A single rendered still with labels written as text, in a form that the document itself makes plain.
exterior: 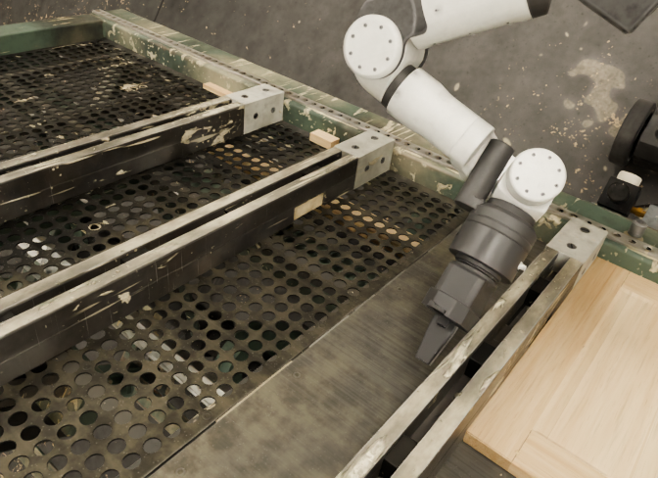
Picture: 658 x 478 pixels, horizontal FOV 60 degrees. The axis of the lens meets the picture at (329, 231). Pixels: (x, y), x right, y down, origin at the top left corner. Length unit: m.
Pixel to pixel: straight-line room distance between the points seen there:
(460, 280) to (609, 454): 0.26
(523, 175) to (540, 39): 1.49
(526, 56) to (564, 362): 1.48
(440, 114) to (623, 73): 1.39
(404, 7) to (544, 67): 1.43
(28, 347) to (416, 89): 0.56
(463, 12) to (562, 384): 0.48
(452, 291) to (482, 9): 0.33
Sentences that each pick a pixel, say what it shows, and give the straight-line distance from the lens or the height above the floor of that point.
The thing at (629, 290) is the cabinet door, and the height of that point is 0.94.
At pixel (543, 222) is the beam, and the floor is 0.90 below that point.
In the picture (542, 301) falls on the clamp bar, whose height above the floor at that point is 1.14.
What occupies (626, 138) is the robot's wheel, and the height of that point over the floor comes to 0.19.
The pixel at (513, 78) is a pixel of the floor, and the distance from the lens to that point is 2.15.
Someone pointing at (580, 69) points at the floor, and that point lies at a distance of 2.12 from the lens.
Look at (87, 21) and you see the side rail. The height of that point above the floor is 0.94.
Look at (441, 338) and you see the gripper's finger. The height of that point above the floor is 1.28.
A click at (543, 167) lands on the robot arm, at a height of 1.28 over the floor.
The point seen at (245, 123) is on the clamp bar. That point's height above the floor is 1.00.
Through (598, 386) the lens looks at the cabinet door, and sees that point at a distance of 0.84.
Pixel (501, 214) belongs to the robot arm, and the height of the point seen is 1.28.
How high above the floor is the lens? 1.98
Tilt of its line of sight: 61 degrees down
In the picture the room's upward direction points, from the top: 77 degrees counter-clockwise
